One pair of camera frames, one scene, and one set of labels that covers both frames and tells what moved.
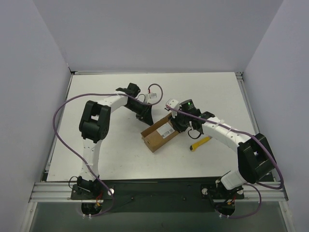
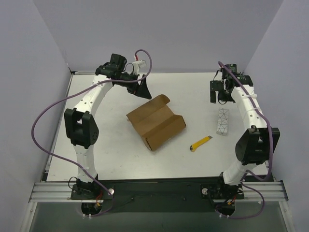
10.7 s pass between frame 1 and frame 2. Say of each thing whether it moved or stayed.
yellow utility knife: stayed
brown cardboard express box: moved
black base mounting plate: stayed
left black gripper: moved
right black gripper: moved
